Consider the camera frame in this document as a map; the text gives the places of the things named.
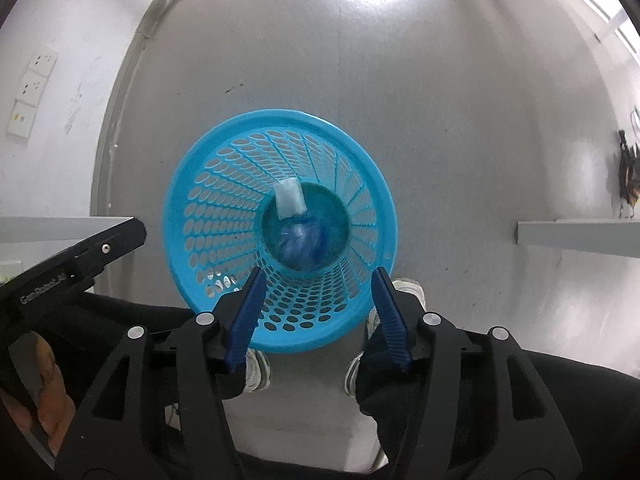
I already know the blue plastic bag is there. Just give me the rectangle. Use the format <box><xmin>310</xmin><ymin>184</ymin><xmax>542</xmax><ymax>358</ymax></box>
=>
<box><xmin>276</xmin><ymin>216</ymin><xmax>329</xmax><ymax>272</ymax></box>

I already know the white wall socket panel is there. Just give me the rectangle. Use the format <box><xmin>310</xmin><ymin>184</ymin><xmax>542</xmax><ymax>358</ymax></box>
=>
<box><xmin>6</xmin><ymin>44</ymin><xmax>58</xmax><ymax>139</ymax></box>

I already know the left white sneaker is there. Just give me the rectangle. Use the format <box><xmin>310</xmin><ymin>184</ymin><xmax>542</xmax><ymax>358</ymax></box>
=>
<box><xmin>244</xmin><ymin>349</ymin><xmax>271</xmax><ymax>392</ymax></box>

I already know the right white sneaker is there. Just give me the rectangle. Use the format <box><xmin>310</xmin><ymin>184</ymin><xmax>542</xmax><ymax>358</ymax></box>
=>
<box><xmin>342</xmin><ymin>277</ymin><xmax>428</xmax><ymax>397</ymax></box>

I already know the person's left hand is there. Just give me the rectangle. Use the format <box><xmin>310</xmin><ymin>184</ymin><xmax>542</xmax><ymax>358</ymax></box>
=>
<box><xmin>1</xmin><ymin>332</ymin><xmax>76</xmax><ymax>456</ymax></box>

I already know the white sneaker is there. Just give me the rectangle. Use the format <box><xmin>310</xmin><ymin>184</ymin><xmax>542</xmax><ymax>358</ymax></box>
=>
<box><xmin>244</xmin><ymin>349</ymin><xmax>271</xmax><ymax>392</ymax></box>
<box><xmin>342</xmin><ymin>277</ymin><xmax>428</xmax><ymax>397</ymax></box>

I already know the blue plastic trash basket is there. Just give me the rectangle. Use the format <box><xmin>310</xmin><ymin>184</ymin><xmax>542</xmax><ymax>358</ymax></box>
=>
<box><xmin>163</xmin><ymin>108</ymin><xmax>398</xmax><ymax>353</ymax></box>

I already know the white tissue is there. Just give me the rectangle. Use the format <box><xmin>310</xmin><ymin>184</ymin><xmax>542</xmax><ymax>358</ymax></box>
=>
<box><xmin>273</xmin><ymin>178</ymin><xmax>307</xmax><ymax>220</ymax></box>

